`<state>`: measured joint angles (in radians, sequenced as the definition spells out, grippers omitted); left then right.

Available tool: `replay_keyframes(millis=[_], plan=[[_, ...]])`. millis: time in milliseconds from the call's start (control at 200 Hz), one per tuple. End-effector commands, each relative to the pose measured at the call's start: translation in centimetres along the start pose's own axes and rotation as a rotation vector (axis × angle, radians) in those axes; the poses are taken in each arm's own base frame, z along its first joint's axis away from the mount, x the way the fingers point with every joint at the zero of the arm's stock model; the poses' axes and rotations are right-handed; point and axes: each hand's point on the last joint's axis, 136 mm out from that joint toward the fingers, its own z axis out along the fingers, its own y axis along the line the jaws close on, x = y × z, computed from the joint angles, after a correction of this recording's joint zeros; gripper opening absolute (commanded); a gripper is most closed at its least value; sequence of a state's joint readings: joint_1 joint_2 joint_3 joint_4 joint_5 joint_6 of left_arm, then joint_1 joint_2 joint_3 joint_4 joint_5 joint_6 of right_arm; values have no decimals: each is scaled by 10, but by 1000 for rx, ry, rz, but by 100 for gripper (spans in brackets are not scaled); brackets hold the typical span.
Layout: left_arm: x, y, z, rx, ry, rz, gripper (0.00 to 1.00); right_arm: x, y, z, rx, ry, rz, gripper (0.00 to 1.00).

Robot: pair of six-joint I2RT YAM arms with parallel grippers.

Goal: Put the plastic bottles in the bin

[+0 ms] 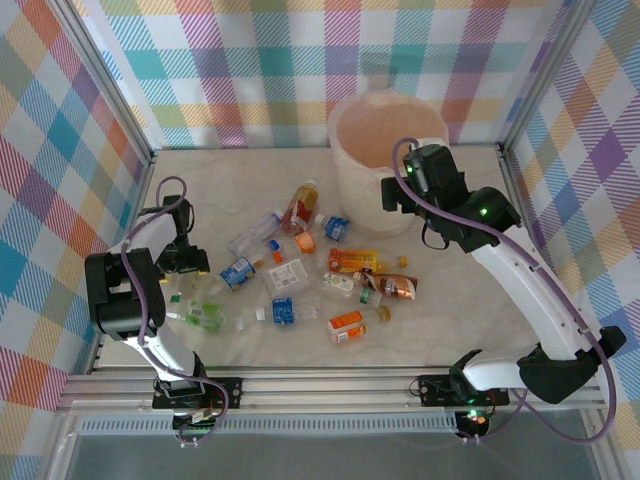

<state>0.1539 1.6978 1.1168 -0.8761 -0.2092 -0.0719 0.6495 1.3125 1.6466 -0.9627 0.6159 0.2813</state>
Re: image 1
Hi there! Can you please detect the clear bottle with green cap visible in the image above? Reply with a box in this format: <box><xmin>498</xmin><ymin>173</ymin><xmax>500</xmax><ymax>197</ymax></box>
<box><xmin>168</xmin><ymin>273</ymin><xmax>226</xmax><ymax>305</ymax></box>

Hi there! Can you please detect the blue yellow label bottle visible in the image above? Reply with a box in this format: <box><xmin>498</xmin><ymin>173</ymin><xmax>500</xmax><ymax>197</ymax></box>
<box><xmin>218</xmin><ymin>253</ymin><xmax>267</xmax><ymax>292</ymax></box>

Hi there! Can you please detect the clear bottle bright green label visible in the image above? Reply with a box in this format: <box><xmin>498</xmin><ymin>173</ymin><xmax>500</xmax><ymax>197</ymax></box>
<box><xmin>167</xmin><ymin>299</ymin><xmax>236</xmax><ymax>335</ymax></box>

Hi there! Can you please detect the small blue label bottle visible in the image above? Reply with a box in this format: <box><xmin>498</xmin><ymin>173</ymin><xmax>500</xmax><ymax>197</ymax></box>
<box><xmin>313</xmin><ymin>213</ymin><xmax>353</xmax><ymax>243</ymax></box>

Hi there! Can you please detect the clear bottle with blue cap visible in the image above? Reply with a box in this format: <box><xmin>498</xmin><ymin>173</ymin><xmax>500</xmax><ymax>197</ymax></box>
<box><xmin>228</xmin><ymin>233</ymin><xmax>282</xmax><ymax>257</ymax></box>

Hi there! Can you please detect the orange snack packet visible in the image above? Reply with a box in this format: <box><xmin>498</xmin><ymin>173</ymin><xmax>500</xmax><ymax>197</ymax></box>
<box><xmin>327</xmin><ymin>248</ymin><xmax>390</xmax><ymax>275</ymax></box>

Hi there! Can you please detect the tea bottle with red label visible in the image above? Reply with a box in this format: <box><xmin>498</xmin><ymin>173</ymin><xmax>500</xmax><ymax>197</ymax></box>
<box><xmin>278</xmin><ymin>179</ymin><xmax>322</xmax><ymax>236</ymax></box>

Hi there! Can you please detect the blue label water bottle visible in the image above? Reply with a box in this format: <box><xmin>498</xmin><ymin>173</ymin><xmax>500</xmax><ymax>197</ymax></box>
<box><xmin>234</xmin><ymin>295</ymin><xmax>324</xmax><ymax>331</ymax></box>

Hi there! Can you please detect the small clear bottle green label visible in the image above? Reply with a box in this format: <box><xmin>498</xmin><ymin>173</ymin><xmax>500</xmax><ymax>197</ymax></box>
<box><xmin>357</xmin><ymin>285</ymin><xmax>385</xmax><ymax>307</ymax></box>

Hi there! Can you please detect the clear bottle white green label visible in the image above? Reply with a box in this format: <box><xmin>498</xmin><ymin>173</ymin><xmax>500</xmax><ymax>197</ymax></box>
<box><xmin>317</xmin><ymin>272</ymin><xmax>361</xmax><ymax>299</ymax></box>

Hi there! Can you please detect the orange label bottle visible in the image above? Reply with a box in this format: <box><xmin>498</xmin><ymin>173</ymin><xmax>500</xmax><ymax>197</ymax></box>
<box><xmin>327</xmin><ymin>305</ymin><xmax>392</xmax><ymax>346</ymax></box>

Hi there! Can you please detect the white bin with pink liner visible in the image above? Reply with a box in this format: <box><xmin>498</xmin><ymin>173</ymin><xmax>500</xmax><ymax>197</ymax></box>
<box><xmin>327</xmin><ymin>89</ymin><xmax>451</xmax><ymax>239</ymax></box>

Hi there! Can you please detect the small control board with lights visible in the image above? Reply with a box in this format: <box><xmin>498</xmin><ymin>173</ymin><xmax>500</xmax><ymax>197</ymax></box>
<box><xmin>457</xmin><ymin>407</ymin><xmax>494</xmax><ymax>440</ymax></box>

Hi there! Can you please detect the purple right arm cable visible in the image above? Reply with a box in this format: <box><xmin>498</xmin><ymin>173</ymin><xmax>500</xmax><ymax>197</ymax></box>
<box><xmin>392</xmin><ymin>137</ymin><xmax>619</xmax><ymax>446</ymax></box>

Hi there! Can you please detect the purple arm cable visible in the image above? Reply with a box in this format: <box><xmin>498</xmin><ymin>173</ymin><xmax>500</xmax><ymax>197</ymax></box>
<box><xmin>122</xmin><ymin>175</ymin><xmax>231</xmax><ymax>449</ymax></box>
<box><xmin>392</xmin><ymin>137</ymin><xmax>619</xmax><ymax>446</ymax></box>

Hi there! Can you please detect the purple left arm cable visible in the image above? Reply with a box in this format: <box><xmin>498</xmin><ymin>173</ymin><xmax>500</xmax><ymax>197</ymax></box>
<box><xmin>122</xmin><ymin>175</ymin><xmax>231</xmax><ymax>449</ymax></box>

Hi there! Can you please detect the black strap loop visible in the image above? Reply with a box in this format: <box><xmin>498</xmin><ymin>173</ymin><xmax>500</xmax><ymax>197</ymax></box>
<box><xmin>419</xmin><ymin>222</ymin><xmax>451</xmax><ymax>251</ymax></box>

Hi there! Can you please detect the aluminium side rail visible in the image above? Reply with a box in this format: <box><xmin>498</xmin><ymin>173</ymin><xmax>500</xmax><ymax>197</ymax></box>
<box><xmin>498</xmin><ymin>143</ymin><xmax>576</xmax><ymax>371</ymax></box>
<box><xmin>88</xmin><ymin>149</ymin><xmax>161</xmax><ymax>376</ymax></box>

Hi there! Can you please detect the aluminium frame post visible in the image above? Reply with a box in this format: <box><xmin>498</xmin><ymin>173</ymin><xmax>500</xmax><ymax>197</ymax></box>
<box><xmin>497</xmin><ymin>0</ymin><xmax>600</xmax><ymax>156</ymax></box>
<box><xmin>47</xmin><ymin>0</ymin><xmax>160</xmax><ymax>169</ymax></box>

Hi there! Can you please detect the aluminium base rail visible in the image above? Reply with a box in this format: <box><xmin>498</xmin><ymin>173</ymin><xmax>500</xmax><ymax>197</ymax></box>
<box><xmin>57</xmin><ymin>367</ymin><xmax>609</xmax><ymax>416</ymax></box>

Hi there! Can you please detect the grey slotted cable duct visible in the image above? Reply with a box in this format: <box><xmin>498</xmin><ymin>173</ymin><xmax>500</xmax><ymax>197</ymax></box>
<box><xmin>74</xmin><ymin>417</ymin><xmax>464</xmax><ymax>436</ymax></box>

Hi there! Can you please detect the aluminium frame leg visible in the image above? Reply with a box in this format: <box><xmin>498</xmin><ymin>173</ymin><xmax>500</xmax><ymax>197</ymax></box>
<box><xmin>579</xmin><ymin>409</ymin><xmax>619</xmax><ymax>480</ymax></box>
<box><xmin>42</xmin><ymin>414</ymin><xmax>84</xmax><ymax>480</ymax></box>

